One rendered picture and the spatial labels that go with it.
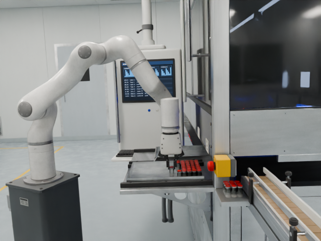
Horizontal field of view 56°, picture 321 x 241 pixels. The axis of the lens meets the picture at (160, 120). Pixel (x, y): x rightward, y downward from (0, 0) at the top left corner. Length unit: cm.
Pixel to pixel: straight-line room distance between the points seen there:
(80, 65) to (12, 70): 618
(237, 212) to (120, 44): 88
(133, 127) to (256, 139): 120
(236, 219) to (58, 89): 98
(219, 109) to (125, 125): 117
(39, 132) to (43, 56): 577
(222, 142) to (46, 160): 85
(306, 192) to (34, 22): 673
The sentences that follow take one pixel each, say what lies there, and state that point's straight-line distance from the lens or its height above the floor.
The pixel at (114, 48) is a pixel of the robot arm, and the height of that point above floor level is 148.
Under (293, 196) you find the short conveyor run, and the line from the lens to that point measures 106.
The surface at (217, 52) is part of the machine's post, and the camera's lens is 123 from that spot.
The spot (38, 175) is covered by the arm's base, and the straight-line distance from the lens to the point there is 161.
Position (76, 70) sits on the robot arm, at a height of 139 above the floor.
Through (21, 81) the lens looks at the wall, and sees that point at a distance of 747.
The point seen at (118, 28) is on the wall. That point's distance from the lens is 692.
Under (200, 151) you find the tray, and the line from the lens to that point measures 191.
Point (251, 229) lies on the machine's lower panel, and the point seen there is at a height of 69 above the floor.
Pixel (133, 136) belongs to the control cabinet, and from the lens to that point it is 229.
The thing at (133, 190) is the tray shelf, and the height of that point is 88.
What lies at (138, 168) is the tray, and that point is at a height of 88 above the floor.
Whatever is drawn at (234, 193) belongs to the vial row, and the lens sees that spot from 122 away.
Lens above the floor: 135
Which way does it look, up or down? 8 degrees down
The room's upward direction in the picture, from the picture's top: 2 degrees counter-clockwise
